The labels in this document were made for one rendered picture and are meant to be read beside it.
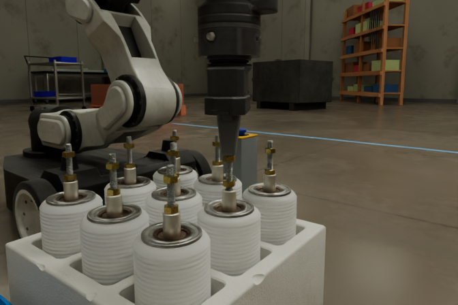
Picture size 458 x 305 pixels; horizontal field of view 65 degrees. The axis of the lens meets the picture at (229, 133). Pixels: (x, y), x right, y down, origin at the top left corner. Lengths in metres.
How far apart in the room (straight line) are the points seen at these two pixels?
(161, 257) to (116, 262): 0.11
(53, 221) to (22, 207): 0.48
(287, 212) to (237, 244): 0.13
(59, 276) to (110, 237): 0.09
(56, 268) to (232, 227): 0.26
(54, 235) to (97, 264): 0.12
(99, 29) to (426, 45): 9.14
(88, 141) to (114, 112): 0.25
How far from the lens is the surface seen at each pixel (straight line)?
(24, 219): 1.10
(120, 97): 0.96
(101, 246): 0.53
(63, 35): 10.11
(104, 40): 1.09
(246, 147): 0.85
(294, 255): 0.60
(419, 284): 0.96
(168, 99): 1.00
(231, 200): 0.54
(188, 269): 0.45
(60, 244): 0.63
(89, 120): 1.19
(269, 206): 0.61
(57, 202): 0.63
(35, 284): 0.64
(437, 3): 9.95
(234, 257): 0.53
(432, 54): 9.81
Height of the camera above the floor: 0.44
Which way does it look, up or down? 8 degrees down
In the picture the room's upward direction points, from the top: straight up
